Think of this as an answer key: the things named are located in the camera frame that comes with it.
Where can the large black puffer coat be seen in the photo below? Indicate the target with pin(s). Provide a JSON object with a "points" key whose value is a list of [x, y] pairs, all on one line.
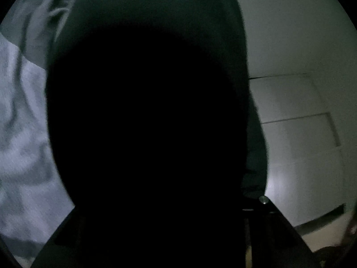
{"points": [[154, 133]]}

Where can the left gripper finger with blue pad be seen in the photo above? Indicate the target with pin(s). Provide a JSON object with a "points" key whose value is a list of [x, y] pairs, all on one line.
{"points": [[274, 241]]}

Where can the white wardrobe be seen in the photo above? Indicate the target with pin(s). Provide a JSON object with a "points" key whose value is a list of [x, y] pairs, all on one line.
{"points": [[309, 121]]}

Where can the striped blue beige duvet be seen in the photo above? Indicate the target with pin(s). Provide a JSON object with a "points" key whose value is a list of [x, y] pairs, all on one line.
{"points": [[33, 199]]}

